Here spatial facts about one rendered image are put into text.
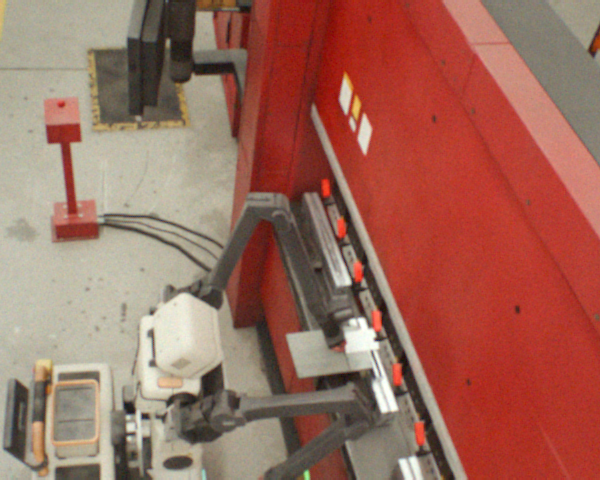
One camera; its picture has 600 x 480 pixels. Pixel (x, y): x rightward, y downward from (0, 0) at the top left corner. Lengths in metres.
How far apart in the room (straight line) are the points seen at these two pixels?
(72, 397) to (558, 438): 1.62
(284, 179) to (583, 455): 1.99
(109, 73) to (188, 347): 3.47
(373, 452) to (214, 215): 2.18
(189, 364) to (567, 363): 1.11
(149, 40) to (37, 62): 2.71
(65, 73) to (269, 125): 2.67
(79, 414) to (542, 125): 1.73
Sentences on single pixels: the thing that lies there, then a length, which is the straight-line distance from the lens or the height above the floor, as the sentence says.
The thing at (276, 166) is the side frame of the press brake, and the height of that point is 1.08.
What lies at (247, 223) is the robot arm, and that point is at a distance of 2.37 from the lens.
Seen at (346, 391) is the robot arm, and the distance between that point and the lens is 2.26.
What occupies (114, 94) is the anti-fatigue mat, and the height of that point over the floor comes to 0.01.
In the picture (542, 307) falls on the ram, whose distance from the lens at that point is 1.69.
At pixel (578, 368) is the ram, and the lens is 1.61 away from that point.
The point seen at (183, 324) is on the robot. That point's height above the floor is 1.39.
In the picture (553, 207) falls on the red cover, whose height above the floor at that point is 2.24.
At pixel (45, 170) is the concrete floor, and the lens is 4.82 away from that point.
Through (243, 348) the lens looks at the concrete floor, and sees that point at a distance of 3.95.
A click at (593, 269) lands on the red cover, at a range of 1.50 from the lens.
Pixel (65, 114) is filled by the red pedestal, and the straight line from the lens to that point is 3.91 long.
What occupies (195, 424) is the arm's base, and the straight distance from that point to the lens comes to 2.32.
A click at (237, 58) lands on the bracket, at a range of 3.58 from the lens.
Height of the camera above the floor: 3.23
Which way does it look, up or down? 47 degrees down
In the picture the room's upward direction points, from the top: 11 degrees clockwise
